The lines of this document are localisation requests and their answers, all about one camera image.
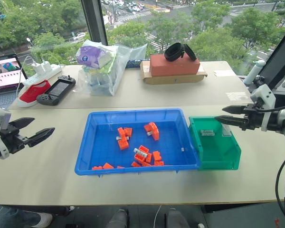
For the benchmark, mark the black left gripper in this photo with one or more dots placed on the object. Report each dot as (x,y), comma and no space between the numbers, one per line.
(15,140)

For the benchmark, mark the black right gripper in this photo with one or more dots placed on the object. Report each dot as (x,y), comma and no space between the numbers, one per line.
(254,117)

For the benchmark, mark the green plastic bin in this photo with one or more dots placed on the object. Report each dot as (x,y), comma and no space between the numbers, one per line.
(216,149)

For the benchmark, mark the flat cardboard box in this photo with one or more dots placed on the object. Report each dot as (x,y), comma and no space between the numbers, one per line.
(171,79)

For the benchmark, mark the small clear plastic pouch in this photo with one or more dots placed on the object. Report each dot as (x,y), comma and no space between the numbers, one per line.
(237,96)

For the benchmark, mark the red and white shoe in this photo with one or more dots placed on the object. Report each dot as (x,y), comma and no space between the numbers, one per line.
(32,93)

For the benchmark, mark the white paper sheet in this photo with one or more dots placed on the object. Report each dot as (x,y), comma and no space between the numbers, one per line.
(224,73)

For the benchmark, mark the black handheld game console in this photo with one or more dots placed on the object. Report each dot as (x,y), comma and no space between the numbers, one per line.
(58,90)

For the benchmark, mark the white water bottle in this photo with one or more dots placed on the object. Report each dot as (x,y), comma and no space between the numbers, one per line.
(253,72)

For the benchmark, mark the white power strip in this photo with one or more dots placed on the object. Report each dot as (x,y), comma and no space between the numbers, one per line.
(33,79)

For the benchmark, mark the white charger plug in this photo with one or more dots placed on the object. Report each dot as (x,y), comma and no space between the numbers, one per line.
(46,66)
(38,68)

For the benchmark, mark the open laptop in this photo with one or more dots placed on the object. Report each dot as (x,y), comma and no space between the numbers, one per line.
(4,73)

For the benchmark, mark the black monitor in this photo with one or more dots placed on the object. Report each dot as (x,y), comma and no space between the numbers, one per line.
(279,61)

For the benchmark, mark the blue plastic tray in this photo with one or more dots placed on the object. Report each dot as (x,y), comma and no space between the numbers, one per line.
(102,142)

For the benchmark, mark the orange building block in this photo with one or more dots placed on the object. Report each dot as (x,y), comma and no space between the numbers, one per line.
(120,167)
(135,164)
(148,158)
(97,168)
(121,133)
(108,166)
(139,158)
(150,127)
(156,135)
(144,149)
(159,163)
(128,131)
(146,164)
(157,156)
(124,144)

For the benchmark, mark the red brick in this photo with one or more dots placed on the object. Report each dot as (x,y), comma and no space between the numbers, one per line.
(174,66)

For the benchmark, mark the person's leg with white shoe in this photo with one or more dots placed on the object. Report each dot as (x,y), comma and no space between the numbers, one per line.
(26,218)

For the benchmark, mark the purple tissue pack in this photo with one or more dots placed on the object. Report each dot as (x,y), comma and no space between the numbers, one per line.
(90,57)

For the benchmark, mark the clear plastic bag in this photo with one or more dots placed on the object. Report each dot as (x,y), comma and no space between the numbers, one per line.
(114,76)

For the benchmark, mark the blue patterned pack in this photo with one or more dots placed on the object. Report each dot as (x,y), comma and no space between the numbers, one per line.
(135,63)

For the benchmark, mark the dark rounded shape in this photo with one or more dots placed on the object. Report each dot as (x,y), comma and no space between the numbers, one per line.
(118,219)
(177,219)

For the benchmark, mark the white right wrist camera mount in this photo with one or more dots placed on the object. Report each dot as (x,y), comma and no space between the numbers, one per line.
(263,96)

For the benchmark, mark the dark window frame post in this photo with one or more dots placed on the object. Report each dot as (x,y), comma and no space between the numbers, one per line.
(95,21)

